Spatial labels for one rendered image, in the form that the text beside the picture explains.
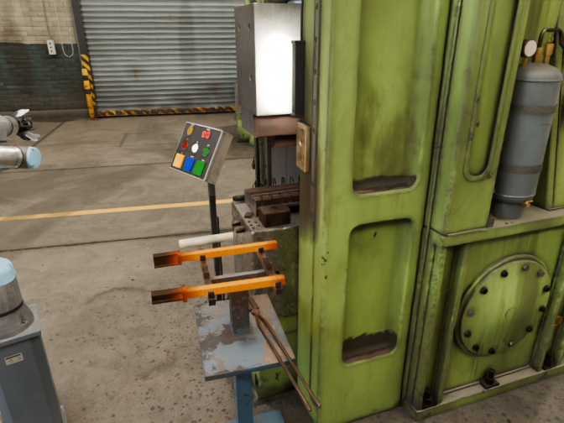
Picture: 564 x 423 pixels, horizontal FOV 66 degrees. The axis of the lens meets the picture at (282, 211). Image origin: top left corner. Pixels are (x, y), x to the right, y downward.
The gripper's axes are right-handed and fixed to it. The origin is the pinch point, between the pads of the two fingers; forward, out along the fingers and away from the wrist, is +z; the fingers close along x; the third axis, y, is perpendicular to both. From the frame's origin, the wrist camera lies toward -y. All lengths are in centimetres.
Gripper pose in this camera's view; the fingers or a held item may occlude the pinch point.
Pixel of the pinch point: (29, 125)
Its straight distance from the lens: 246.2
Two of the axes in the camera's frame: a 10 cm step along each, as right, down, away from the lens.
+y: 9.6, -2.9, -0.5
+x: -2.9, -9.3, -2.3
